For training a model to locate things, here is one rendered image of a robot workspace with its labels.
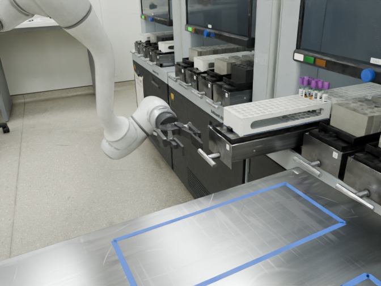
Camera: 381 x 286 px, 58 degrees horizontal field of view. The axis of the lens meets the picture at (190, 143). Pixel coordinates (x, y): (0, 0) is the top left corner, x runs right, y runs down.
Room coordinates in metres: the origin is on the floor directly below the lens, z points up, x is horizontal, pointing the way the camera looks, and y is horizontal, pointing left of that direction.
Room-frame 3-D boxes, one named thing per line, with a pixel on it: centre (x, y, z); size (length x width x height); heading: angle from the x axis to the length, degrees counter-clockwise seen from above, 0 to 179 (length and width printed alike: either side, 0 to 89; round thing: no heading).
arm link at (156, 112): (1.12, 0.09, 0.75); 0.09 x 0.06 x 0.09; 112
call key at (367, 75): (0.75, -0.40, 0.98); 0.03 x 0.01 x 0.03; 22
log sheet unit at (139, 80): (2.54, 0.38, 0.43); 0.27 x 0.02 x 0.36; 22
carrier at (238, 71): (1.32, -0.20, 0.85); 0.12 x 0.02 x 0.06; 22
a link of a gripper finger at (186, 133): (1.00, 0.02, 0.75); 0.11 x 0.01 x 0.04; 38
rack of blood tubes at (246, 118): (0.91, -0.25, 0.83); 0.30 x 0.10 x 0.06; 112
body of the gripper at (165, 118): (1.05, 0.06, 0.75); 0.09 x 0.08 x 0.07; 22
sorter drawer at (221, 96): (1.41, -0.42, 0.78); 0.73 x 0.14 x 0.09; 112
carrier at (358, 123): (0.81, -0.41, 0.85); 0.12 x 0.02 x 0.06; 22
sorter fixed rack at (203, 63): (1.64, -0.18, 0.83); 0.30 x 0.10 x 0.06; 112
